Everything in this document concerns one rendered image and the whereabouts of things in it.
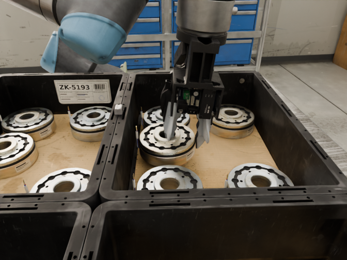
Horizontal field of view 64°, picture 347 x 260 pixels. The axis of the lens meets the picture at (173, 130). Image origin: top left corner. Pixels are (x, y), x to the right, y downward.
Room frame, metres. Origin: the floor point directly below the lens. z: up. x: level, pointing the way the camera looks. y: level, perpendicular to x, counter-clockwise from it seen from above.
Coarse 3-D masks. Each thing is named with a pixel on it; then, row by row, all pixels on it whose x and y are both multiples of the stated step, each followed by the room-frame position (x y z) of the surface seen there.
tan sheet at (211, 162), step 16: (192, 128) 0.53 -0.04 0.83; (208, 144) 0.47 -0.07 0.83; (224, 144) 0.47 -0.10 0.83; (240, 144) 0.47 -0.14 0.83; (256, 144) 0.47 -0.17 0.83; (144, 160) 0.41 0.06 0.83; (192, 160) 0.41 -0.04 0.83; (208, 160) 0.41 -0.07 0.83; (224, 160) 0.41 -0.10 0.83; (240, 160) 0.41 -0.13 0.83; (256, 160) 0.41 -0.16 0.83; (272, 160) 0.41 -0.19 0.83; (208, 176) 0.37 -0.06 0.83; (224, 176) 0.37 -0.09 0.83
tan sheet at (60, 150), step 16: (64, 128) 0.53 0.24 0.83; (48, 144) 0.47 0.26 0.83; (64, 144) 0.47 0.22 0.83; (80, 144) 0.47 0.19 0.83; (96, 144) 0.47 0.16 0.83; (48, 160) 0.41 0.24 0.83; (64, 160) 0.41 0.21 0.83; (80, 160) 0.41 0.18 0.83; (16, 176) 0.37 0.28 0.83; (32, 176) 0.37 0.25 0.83; (0, 192) 0.33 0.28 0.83; (16, 192) 0.33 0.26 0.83
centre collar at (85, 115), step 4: (88, 112) 0.53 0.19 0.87; (92, 112) 0.54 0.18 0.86; (96, 112) 0.54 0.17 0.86; (100, 112) 0.54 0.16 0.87; (104, 112) 0.54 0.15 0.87; (84, 116) 0.52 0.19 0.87; (100, 116) 0.52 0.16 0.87; (104, 116) 0.52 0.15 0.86; (84, 120) 0.51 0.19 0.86; (88, 120) 0.50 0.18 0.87; (92, 120) 0.50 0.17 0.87; (96, 120) 0.50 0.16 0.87; (100, 120) 0.51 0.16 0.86
